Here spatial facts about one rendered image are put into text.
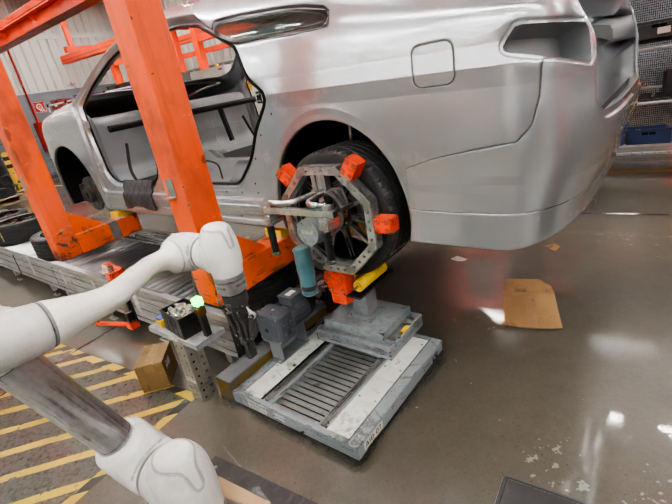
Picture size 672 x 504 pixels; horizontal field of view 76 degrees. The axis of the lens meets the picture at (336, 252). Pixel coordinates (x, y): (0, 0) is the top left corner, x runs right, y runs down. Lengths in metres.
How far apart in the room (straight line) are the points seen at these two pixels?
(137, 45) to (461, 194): 1.42
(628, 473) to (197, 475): 1.51
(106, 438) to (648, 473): 1.80
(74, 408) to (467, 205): 1.46
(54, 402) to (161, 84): 1.32
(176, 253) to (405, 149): 1.02
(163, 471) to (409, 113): 1.46
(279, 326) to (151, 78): 1.28
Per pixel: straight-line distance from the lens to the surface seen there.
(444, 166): 1.80
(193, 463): 1.29
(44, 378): 1.23
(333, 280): 2.22
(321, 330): 2.53
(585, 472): 2.02
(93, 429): 1.33
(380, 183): 1.96
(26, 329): 1.01
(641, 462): 2.11
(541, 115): 1.69
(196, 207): 2.12
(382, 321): 2.40
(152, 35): 2.10
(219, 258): 1.23
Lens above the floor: 1.50
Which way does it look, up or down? 22 degrees down
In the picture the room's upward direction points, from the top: 10 degrees counter-clockwise
